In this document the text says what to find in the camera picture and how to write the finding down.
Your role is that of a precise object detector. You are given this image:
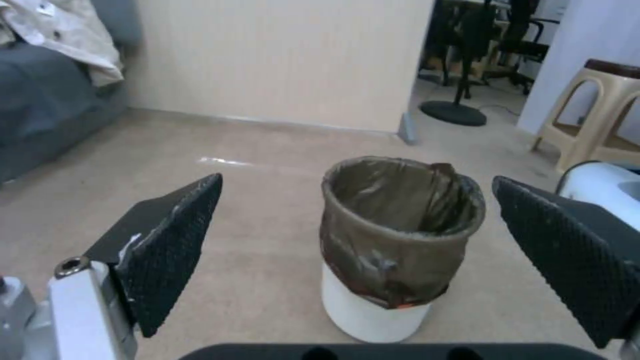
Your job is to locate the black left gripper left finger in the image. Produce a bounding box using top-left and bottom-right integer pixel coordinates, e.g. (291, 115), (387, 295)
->
(0, 172), (224, 360)

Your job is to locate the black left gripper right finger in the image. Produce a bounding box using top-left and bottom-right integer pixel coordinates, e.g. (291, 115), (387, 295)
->
(491, 175), (640, 360)

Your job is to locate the brown trash bag liner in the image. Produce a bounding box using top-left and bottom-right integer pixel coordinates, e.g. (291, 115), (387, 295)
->
(319, 155), (487, 309)

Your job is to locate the white trash can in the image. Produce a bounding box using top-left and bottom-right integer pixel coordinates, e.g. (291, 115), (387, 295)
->
(319, 260), (434, 343)

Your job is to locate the beige plastic stool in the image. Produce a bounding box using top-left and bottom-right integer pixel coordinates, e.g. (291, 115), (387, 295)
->
(530, 58), (640, 169)

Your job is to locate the black round stand base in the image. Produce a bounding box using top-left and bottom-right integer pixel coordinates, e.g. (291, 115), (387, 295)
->
(418, 100), (488, 127)

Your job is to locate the grey bed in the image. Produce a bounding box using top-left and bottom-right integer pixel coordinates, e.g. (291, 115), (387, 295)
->
(0, 0), (143, 185)

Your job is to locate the black office chair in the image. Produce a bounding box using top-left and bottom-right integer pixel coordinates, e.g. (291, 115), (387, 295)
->
(492, 0), (549, 95)

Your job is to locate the beige patterned blanket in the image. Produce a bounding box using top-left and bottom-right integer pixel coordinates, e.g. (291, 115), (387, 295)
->
(0, 0), (125, 89)

